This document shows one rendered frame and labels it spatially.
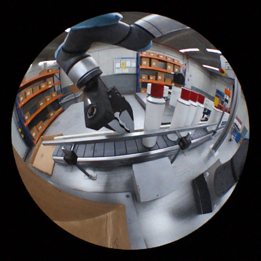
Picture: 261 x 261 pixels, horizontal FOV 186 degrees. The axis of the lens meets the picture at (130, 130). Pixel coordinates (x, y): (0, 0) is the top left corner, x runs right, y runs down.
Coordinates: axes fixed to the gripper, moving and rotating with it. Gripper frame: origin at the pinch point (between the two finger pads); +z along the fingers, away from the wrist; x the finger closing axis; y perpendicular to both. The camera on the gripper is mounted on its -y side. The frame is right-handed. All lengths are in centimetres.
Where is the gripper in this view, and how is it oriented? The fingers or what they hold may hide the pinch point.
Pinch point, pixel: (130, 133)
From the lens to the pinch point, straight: 25.1
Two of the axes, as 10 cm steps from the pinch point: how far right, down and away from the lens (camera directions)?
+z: 4.9, 6.2, 6.1
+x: -8.5, 4.8, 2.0
